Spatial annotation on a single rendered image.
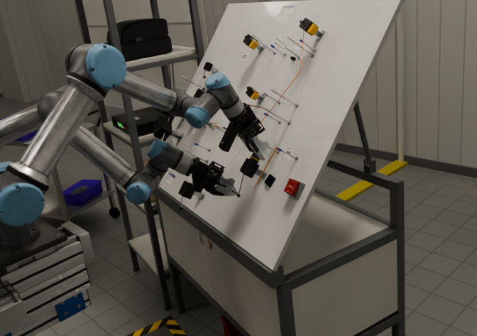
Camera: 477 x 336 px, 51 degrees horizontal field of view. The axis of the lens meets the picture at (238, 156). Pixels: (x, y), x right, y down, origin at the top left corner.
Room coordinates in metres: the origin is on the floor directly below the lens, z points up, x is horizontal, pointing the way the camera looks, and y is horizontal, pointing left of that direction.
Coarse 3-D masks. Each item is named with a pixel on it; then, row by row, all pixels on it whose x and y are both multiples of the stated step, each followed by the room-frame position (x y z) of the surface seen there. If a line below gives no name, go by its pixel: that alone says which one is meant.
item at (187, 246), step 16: (160, 208) 2.44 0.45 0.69; (176, 224) 2.27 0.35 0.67; (176, 240) 2.31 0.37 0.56; (192, 240) 2.11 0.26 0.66; (176, 256) 2.35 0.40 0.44; (192, 256) 2.14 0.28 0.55; (208, 256) 1.97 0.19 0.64; (192, 272) 2.17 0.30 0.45; (208, 272) 2.00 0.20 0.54; (208, 288) 2.02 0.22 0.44
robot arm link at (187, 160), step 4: (184, 152) 1.70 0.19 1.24; (184, 156) 1.67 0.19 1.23; (188, 156) 1.68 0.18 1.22; (180, 160) 1.73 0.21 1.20; (184, 160) 1.66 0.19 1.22; (188, 160) 1.67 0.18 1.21; (192, 160) 1.69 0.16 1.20; (180, 164) 1.66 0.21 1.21; (184, 164) 1.66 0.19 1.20; (188, 164) 1.66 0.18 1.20; (176, 168) 1.66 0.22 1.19; (180, 168) 1.66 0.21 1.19; (184, 168) 1.66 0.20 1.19; (188, 168) 1.66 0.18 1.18; (180, 172) 1.67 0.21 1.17; (184, 172) 1.66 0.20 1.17
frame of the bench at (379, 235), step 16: (320, 192) 2.16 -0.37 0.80; (352, 208) 1.95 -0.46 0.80; (160, 224) 2.48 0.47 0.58; (368, 240) 1.67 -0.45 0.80; (384, 240) 1.69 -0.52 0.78; (400, 240) 1.73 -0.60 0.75; (336, 256) 1.58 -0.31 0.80; (352, 256) 1.61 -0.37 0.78; (400, 256) 1.73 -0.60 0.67; (176, 272) 2.47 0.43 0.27; (304, 272) 1.51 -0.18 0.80; (320, 272) 1.53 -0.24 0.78; (400, 272) 1.73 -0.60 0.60; (176, 288) 2.46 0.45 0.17; (288, 288) 1.46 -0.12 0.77; (400, 288) 1.73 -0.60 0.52; (176, 304) 2.48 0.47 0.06; (288, 304) 1.46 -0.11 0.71; (400, 304) 1.73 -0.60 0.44; (288, 320) 1.46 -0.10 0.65; (384, 320) 1.69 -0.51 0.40; (400, 320) 1.73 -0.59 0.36
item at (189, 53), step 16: (80, 0) 3.00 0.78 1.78; (192, 0) 2.73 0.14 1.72; (80, 16) 2.99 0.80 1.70; (112, 16) 2.52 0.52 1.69; (192, 16) 2.73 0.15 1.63; (112, 32) 2.51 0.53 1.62; (176, 48) 2.91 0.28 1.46; (192, 48) 2.81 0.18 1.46; (128, 64) 2.57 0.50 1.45; (144, 64) 2.58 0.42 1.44; (160, 64) 2.62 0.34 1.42; (128, 112) 2.51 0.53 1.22; (112, 128) 2.84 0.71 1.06; (128, 128) 2.53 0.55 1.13; (112, 144) 3.00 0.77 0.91; (128, 144) 2.59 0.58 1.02; (144, 144) 2.54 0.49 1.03; (144, 208) 2.53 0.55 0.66; (128, 224) 3.00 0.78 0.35; (128, 240) 2.99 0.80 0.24; (144, 240) 2.96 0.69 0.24; (160, 240) 2.93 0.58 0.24; (144, 256) 2.75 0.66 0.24; (160, 256) 2.52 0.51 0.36; (160, 272) 2.51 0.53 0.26; (160, 288) 2.53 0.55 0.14
